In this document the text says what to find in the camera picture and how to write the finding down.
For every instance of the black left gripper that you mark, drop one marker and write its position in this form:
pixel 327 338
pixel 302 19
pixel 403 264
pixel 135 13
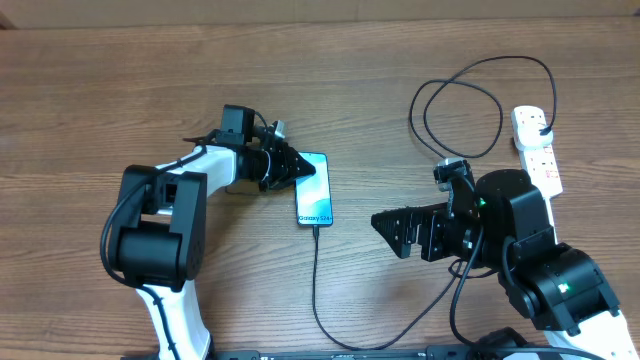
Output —
pixel 288 171

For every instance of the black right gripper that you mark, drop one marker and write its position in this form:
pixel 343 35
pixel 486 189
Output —
pixel 431 225

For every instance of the Samsung Galaxy smartphone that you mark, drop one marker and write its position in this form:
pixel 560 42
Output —
pixel 313 194

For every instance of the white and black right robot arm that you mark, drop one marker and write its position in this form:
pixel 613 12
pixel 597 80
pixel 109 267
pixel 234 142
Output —
pixel 501 222

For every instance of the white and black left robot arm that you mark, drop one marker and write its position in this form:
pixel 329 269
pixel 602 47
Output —
pixel 153 241

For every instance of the white charger plug adapter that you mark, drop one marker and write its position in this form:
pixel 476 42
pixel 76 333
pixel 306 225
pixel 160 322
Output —
pixel 528 131

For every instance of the white power strip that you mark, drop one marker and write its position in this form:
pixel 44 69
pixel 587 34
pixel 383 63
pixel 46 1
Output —
pixel 540 164

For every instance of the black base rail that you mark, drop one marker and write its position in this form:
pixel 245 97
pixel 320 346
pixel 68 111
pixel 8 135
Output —
pixel 434 352

